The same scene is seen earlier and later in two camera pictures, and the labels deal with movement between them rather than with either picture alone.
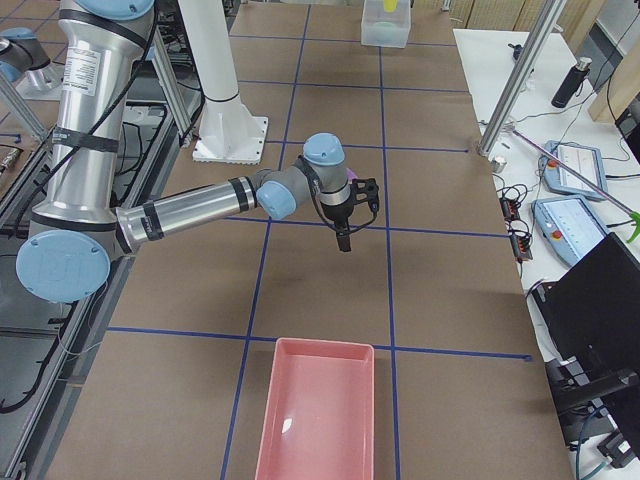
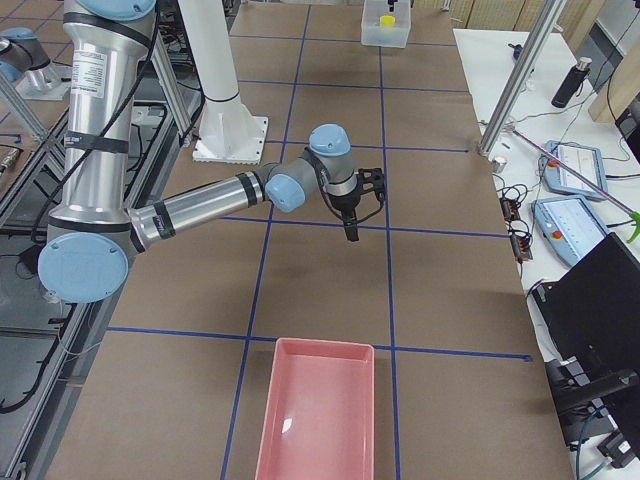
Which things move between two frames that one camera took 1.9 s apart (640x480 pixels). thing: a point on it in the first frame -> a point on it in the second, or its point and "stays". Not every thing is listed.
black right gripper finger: (344, 243) -> (350, 224)
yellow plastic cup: (390, 5) -> (387, 20)
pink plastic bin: (320, 417) stays
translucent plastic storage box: (386, 23) stays
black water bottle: (574, 79) stays
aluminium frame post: (500, 118) stays
